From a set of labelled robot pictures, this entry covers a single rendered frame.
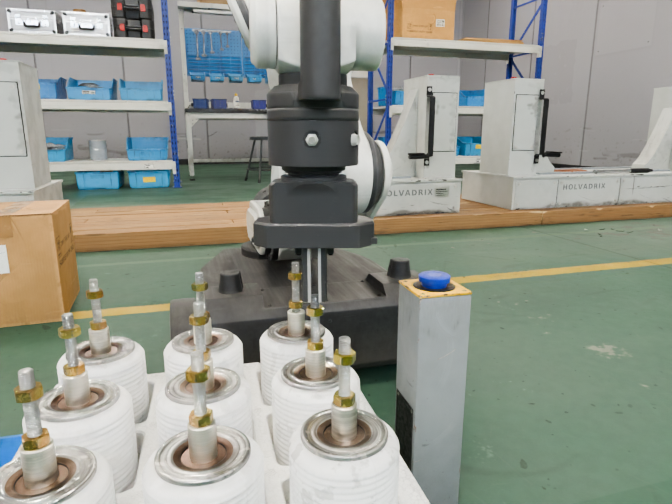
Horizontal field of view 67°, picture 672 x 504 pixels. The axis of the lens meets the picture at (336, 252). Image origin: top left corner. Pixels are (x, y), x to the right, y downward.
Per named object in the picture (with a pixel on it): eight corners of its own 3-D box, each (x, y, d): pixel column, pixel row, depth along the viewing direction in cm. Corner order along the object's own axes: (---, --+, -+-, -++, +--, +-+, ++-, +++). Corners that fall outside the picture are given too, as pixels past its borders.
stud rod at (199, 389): (198, 444, 40) (192, 356, 38) (194, 438, 41) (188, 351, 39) (210, 440, 40) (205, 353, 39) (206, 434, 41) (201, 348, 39)
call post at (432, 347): (391, 484, 74) (397, 282, 67) (435, 476, 76) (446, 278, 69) (410, 519, 68) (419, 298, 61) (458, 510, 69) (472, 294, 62)
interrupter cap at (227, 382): (173, 415, 47) (173, 409, 47) (158, 381, 54) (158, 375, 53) (251, 396, 51) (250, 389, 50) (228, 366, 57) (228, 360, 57)
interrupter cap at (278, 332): (303, 320, 71) (303, 315, 71) (337, 336, 65) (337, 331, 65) (256, 332, 67) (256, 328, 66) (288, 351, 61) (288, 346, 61)
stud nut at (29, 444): (16, 452, 36) (15, 441, 36) (27, 438, 38) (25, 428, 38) (46, 449, 37) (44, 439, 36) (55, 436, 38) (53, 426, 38)
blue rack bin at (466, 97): (445, 108, 600) (446, 89, 595) (473, 108, 609) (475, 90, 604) (466, 106, 553) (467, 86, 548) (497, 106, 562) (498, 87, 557)
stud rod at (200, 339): (195, 373, 51) (190, 303, 50) (202, 369, 52) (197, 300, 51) (202, 375, 51) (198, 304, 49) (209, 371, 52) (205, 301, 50)
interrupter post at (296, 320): (298, 329, 68) (298, 306, 67) (309, 335, 66) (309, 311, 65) (283, 334, 66) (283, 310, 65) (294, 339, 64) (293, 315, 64)
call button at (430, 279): (413, 286, 66) (413, 271, 66) (441, 283, 67) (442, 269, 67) (426, 295, 62) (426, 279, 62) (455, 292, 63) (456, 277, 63)
